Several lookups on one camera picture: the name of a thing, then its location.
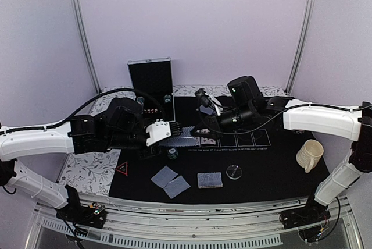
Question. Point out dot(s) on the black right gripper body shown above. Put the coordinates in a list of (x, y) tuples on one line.
[(245, 118)]

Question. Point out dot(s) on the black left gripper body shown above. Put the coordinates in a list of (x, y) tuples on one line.
[(120, 140)]

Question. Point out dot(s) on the face-up diamonds card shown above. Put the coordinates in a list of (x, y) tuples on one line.
[(207, 142)]

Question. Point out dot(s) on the long poker chip stack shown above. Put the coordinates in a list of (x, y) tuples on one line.
[(140, 100)]

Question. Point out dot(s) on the clear dealer button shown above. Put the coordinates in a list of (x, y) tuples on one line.
[(234, 172)]

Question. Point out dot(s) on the green poker chip pile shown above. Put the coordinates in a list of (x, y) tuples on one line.
[(172, 153)]

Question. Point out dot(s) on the short poker chip stack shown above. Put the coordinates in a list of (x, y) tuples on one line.
[(167, 99)]

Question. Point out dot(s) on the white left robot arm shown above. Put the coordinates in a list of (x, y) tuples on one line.
[(45, 139)]

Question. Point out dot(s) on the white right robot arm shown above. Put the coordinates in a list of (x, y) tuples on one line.
[(346, 130)]

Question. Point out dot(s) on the red dice row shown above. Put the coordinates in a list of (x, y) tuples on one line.
[(151, 111)]

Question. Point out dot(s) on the red triangle all-in marker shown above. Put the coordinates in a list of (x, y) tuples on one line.
[(122, 168)]

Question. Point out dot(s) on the black poker mat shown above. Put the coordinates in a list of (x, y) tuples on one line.
[(267, 158)]

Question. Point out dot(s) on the aluminium poker chip case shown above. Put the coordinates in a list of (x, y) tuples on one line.
[(154, 77)]

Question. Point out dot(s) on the floral white tablecloth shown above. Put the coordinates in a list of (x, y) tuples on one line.
[(92, 173)]

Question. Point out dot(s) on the cream ribbed mug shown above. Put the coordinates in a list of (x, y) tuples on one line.
[(309, 154)]

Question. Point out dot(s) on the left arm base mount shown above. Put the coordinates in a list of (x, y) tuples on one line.
[(93, 215)]

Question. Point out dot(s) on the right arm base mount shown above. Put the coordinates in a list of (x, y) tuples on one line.
[(311, 212)]

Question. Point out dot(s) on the right aluminium frame post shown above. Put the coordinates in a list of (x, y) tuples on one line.
[(309, 6)]

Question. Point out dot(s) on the aluminium frame post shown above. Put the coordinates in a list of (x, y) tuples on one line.
[(309, 6), (85, 45)]

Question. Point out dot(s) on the left aluminium frame post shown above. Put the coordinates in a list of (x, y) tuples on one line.
[(85, 45)]

